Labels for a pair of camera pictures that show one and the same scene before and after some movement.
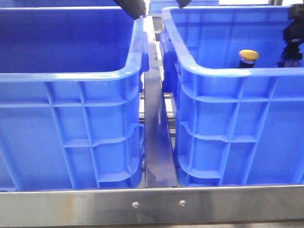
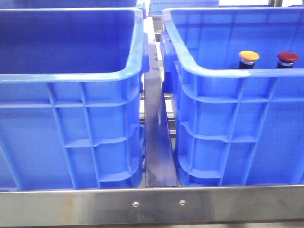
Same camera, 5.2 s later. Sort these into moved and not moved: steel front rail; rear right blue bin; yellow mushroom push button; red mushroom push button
Moved: red mushroom push button
Not moved: rear right blue bin; yellow mushroom push button; steel front rail
